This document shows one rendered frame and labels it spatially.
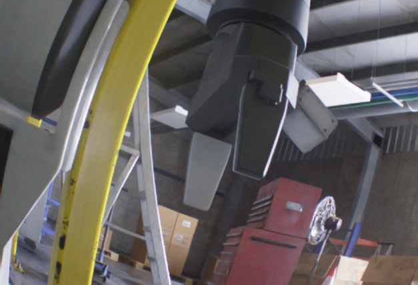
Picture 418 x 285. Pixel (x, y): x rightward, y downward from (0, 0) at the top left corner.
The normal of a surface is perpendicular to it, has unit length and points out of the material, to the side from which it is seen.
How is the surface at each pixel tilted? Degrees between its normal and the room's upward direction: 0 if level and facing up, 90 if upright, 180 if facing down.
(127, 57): 90
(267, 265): 90
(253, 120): 79
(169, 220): 90
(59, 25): 100
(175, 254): 90
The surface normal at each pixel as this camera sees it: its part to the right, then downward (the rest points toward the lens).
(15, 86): -0.08, 0.73
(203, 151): 0.35, -0.29
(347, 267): 0.61, -0.18
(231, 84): -0.22, 0.89
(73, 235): 0.46, -0.05
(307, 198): 0.14, -0.17
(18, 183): 0.24, 0.07
